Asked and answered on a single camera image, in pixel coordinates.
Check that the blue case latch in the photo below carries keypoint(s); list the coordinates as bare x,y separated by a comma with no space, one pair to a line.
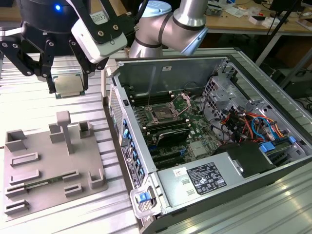
142,197

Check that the silver power supply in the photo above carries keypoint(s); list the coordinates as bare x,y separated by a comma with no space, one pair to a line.
170,185

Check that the open PC case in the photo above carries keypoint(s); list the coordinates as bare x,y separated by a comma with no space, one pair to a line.
170,70

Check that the blue disk carrier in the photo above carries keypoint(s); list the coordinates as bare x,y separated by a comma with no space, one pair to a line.
267,147

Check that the silver chipset heatsink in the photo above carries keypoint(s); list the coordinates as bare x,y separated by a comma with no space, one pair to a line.
198,149

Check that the metal locking lever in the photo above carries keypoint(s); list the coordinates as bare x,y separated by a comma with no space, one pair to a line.
151,87

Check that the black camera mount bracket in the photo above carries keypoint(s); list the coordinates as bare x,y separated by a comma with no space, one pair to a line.
107,31

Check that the green RAM stick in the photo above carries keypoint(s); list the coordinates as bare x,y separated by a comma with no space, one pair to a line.
46,181

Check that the green motherboard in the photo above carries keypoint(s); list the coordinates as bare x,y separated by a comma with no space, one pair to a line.
195,124

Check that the CPU socket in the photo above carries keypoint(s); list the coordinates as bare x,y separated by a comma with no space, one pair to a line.
162,113

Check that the small white box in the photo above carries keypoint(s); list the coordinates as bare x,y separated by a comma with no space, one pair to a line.
254,21

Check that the black plastic shroud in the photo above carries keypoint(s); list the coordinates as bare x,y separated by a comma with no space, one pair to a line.
246,156

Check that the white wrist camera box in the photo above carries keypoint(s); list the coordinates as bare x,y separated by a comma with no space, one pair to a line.
107,46

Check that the wooden desk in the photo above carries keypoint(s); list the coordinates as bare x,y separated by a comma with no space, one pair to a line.
243,24

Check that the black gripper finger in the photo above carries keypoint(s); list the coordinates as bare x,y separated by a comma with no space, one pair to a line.
80,54
48,56

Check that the black graphics card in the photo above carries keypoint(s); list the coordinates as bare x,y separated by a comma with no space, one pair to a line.
173,136

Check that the black tripod leg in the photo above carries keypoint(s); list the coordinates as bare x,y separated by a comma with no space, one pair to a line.
277,19

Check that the silver green CPU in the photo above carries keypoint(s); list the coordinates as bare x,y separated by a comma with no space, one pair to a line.
68,84

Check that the black expansion slot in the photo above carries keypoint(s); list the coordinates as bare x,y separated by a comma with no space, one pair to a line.
168,156
170,162

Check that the grey plastic parts rack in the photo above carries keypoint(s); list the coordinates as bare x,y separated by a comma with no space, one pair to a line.
53,156

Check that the blue card retainer clip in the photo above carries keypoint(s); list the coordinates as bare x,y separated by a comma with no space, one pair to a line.
125,133

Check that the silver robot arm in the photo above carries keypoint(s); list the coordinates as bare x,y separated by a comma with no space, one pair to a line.
151,26

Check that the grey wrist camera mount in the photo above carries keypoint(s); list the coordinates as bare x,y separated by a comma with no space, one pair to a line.
9,32

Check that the metal drive cage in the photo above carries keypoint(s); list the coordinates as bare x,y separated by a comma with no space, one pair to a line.
219,95

